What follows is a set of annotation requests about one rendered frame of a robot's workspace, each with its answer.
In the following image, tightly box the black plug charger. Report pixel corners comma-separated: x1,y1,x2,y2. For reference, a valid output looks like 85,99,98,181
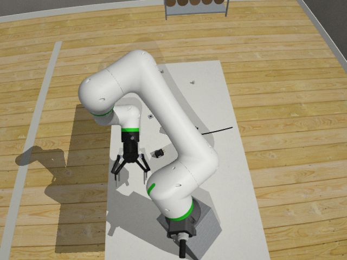
155,149,164,158

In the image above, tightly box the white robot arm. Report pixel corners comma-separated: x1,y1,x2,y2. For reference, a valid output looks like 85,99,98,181
78,49,219,258

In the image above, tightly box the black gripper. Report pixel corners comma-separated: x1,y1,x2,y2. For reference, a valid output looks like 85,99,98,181
111,143,150,188

